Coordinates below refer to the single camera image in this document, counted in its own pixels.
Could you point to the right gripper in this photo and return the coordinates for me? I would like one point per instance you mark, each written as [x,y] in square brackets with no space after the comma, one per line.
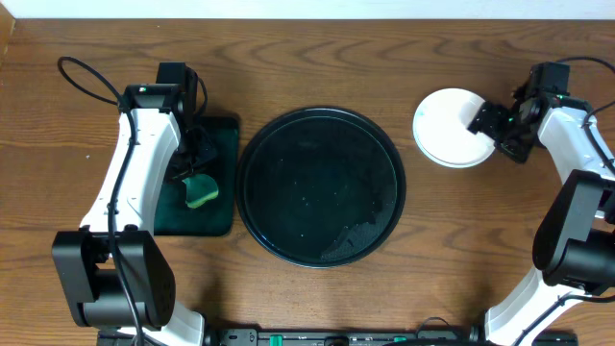
[484,122]

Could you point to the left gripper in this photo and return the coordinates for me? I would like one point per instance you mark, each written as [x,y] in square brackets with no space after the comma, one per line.
[193,160]

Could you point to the green dish sponge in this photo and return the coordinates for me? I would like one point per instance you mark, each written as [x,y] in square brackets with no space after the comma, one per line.
[200,189]

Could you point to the white plate back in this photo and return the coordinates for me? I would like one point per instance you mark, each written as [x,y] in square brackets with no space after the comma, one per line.
[440,124]

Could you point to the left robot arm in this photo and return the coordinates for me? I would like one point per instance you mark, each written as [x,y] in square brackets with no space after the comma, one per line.
[112,272]

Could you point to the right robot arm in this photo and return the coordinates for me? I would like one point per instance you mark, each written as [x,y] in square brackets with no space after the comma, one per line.
[572,262]

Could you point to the rectangular black sponge tray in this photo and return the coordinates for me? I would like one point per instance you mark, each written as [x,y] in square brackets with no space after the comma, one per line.
[214,217]

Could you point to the round black tray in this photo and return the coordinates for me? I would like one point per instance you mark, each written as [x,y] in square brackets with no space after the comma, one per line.
[321,187]

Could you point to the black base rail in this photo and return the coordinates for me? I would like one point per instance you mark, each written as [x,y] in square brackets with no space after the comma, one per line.
[427,334]

